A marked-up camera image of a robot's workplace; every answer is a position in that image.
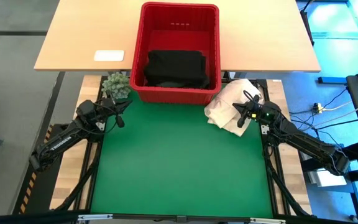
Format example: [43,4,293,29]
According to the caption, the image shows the wooden side board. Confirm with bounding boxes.
[50,75,102,211]
[265,79,312,215]

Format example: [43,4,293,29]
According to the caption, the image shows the beige garment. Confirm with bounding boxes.
[204,78,265,138]

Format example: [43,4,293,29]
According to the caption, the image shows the green spiky plant ornament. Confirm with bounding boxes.
[101,72,132,100]

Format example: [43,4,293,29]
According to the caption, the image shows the black garment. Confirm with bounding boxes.
[144,49,211,90]

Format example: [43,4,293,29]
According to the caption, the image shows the black floor cable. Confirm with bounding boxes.
[290,110,358,131]

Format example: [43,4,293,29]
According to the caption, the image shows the white rectangular pad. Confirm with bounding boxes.
[93,50,125,62]

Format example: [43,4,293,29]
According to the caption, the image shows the light wooden desk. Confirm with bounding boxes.
[34,0,322,73]

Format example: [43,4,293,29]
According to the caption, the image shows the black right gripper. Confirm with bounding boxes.
[232,101,281,129]

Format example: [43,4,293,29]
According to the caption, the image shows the green work mat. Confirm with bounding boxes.
[54,74,312,224]

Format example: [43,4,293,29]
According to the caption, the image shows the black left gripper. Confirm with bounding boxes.
[94,98,133,129]

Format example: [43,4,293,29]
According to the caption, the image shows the white box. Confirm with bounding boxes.
[306,169,348,187]

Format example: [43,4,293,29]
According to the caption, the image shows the black hazard-striped floor plate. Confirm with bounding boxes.
[12,124,70,215]

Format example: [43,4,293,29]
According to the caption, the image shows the red ribbed plastic bin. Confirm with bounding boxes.
[129,2,222,105]

